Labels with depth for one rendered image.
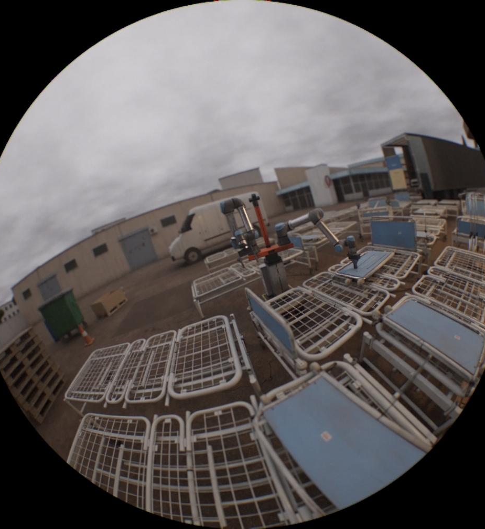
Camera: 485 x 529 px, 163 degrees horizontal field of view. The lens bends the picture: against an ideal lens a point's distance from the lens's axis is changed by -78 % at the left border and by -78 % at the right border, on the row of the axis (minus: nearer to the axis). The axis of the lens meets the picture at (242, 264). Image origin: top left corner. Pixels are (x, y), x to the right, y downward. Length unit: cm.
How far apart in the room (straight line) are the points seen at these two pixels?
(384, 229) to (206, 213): 723
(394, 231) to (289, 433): 237
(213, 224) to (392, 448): 834
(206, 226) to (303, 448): 803
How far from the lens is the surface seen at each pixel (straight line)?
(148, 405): 207
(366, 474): 80
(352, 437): 81
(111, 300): 635
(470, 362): 114
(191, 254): 794
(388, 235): 259
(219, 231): 825
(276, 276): 194
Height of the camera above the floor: 134
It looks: 15 degrees down
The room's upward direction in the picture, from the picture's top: 18 degrees counter-clockwise
